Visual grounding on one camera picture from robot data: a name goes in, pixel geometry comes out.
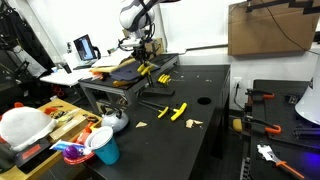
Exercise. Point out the white fluffy cloth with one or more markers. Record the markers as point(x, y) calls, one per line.
point(22, 126)

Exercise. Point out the blue plastic cup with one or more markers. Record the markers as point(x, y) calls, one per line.
point(103, 144)

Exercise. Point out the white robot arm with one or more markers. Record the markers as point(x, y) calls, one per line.
point(137, 18)

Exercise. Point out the big yellow T-handle on table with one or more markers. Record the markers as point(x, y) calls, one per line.
point(177, 112)

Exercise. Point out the laptop computer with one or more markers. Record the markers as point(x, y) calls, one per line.
point(88, 53)

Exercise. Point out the white kettle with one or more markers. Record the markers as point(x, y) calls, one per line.
point(115, 118)

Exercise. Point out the large cardboard panel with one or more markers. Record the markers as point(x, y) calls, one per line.
point(274, 29)

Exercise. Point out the wooden tray table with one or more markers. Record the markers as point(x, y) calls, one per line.
point(65, 130)

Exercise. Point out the aluminium frame side table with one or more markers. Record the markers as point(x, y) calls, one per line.
point(163, 63)

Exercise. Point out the large yellow T-handle hex key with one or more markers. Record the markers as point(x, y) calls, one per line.
point(147, 70)

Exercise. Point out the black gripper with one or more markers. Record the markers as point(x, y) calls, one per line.
point(140, 53)

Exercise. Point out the small yellow T-handle on table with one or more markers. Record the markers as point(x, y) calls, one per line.
point(162, 110)

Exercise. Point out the purple ball toy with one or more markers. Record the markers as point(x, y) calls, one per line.
point(71, 152)

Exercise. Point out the open cardboard box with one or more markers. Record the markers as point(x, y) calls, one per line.
point(154, 46)

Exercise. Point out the orange handled wrench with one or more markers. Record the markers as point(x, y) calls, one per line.
point(268, 154)

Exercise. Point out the black hex key stand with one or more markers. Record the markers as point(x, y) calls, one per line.
point(158, 89)

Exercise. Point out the white paper sheets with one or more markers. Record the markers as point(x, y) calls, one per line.
point(112, 59)

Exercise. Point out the orange handled clamp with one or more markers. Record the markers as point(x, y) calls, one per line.
point(268, 127)

